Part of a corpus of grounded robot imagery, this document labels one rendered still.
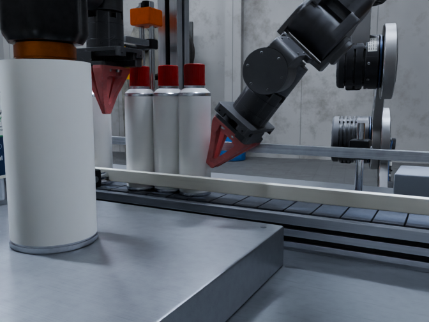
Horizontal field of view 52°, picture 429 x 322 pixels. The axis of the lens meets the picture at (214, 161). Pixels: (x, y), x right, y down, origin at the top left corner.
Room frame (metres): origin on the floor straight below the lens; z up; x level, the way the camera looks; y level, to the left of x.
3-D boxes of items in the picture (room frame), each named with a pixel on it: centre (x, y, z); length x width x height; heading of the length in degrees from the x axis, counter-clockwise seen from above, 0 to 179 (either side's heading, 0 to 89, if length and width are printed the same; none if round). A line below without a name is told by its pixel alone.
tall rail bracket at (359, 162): (0.65, -0.22, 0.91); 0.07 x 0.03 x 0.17; 152
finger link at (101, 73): (0.71, 0.18, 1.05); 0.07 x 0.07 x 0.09; 63
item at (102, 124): (0.79, 0.21, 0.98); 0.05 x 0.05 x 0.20
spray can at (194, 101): (0.70, 0.03, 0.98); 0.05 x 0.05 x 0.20
